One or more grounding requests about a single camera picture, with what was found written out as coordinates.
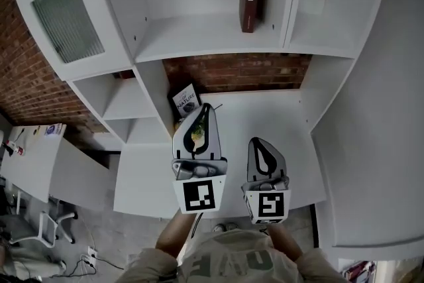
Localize small yellow green plant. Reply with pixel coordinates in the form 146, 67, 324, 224
191, 122, 207, 140

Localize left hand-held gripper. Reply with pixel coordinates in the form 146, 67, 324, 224
171, 103, 229, 215

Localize red and white small bottle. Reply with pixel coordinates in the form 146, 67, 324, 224
3, 139, 26, 156

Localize person's beige printed shirt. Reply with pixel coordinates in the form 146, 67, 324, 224
115, 229, 349, 283

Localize white office chair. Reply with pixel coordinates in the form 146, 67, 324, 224
0, 190, 80, 249

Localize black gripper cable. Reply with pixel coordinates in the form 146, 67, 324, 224
189, 212, 205, 240

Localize person's left forearm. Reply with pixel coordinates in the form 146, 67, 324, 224
154, 208, 197, 263

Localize black and white book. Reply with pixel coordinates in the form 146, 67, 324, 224
171, 83, 202, 119

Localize person's right forearm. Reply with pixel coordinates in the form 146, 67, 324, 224
266, 224, 305, 263

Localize white shelf unit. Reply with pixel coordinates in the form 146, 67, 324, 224
5, 0, 424, 249

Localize red and white printed magazine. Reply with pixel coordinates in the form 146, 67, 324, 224
342, 260, 378, 283

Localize white side table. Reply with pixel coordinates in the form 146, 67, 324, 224
0, 123, 111, 211

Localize white ribbed glass cabinet door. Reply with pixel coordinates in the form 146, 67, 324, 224
5, 0, 134, 81

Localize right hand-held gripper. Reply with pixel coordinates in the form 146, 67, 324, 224
240, 137, 292, 226

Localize white power strip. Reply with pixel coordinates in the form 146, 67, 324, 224
86, 245, 99, 266

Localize black floor cable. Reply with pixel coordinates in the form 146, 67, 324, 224
49, 251, 125, 278

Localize blue and white box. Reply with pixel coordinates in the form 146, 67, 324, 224
44, 123, 64, 137

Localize person's shoes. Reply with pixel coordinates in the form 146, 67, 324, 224
213, 222, 240, 233

